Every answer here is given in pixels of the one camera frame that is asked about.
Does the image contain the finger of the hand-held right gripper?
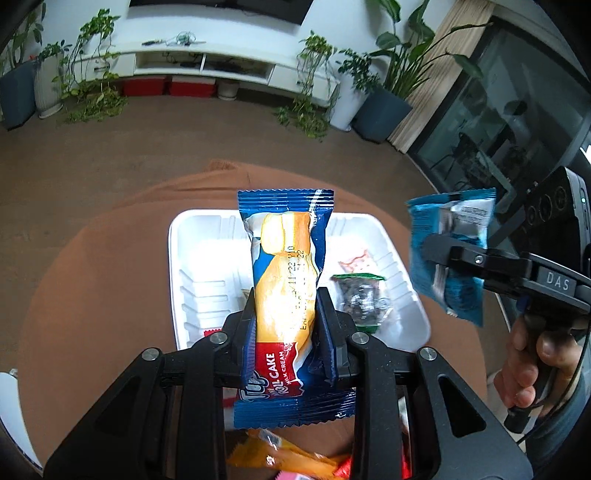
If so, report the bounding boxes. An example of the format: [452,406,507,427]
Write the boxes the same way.
[422,232,533,296]

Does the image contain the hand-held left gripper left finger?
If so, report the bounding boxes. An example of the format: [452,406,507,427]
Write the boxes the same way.
[44,286,259,480]

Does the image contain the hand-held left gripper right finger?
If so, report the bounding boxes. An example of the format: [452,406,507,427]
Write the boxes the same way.
[316,287,532,480]

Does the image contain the green snack packet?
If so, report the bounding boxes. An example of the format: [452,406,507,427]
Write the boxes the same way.
[331,273,394,334]

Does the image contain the teal snack packet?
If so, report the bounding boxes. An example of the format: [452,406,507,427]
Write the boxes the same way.
[405,188,498,328]

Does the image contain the blue roll cake packet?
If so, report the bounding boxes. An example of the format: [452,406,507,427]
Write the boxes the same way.
[233,188,357,430]

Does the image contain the white foam tray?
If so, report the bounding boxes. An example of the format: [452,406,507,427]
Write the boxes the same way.
[168,209,432,354]

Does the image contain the orange snack packet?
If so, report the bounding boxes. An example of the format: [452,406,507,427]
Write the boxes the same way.
[226,428,352,480]

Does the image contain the person's right forearm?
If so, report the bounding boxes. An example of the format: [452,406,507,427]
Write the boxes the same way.
[524,364,591,462]

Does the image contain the person's right hand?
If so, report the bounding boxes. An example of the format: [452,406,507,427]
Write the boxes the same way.
[494,315,581,410]

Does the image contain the glass sliding door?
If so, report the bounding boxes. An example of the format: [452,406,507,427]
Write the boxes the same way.
[410,18,591,217]

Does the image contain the large-leaf plant blue pot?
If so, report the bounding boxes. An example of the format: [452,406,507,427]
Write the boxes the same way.
[352,0,493,144]

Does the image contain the beige curtain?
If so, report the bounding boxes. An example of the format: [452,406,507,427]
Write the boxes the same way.
[389,0,496,156]

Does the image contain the bushy plant white pot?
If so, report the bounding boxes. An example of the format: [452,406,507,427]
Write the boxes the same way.
[329,48,382,133]

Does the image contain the trailing vine plant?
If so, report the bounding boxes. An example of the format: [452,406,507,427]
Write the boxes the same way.
[274,31,341,140]
[52,9,129,124]

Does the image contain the white television cabinet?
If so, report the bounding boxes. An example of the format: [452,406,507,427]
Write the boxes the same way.
[92,14,343,110]

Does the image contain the small plant white ribbed pot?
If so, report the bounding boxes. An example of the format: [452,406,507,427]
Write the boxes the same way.
[32,39,66,119]

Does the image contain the tall leafy plant blue pot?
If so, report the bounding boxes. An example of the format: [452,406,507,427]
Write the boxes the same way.
[0,0,48,131]

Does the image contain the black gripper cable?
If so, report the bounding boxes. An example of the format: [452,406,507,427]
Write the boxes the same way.
[516,355,583,446]

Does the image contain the tangled cables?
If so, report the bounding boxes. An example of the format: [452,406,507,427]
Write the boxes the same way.
[142,31,207,47]

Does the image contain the wall television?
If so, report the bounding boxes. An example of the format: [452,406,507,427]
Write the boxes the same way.
[128,0,315,27]

